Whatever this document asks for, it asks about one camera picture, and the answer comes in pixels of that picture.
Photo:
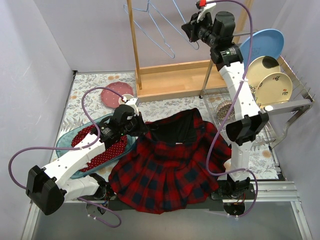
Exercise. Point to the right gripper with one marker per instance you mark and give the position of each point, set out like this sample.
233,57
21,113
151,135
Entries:
191,31

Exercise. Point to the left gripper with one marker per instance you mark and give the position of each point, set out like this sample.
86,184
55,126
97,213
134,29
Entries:
139,124

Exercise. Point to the red plaid skirt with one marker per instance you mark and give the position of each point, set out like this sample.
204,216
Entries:
174,164

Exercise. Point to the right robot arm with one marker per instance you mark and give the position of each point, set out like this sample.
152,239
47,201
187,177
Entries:
217,33

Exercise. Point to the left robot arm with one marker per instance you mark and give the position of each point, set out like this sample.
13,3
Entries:
50,186

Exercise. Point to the wooden hanger stand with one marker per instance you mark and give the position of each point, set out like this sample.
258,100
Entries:
171,81

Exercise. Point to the pink dotted plate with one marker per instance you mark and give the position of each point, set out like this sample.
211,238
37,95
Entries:
112,100

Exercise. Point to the floral tablecloth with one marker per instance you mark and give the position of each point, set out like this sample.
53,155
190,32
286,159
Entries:
261,159

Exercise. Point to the teal plastic tray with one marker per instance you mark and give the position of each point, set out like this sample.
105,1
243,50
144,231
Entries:
103,163

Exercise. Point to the cream plate black spot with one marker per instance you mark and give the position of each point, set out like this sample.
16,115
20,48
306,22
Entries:
260,68

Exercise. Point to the blue plate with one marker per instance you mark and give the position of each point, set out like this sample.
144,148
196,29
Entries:
266,42

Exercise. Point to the patterned bowl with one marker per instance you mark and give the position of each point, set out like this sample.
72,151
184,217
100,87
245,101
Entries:
222,110

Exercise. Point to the cream plate with flower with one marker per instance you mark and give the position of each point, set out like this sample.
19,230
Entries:
275,88

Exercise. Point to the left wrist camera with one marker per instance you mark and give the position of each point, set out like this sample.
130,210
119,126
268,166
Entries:
131,101

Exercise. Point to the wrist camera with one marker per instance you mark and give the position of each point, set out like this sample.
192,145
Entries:
204,7
131,101

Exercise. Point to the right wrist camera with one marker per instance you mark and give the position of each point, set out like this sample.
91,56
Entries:
204,7

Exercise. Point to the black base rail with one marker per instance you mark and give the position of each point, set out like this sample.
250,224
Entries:
214,202

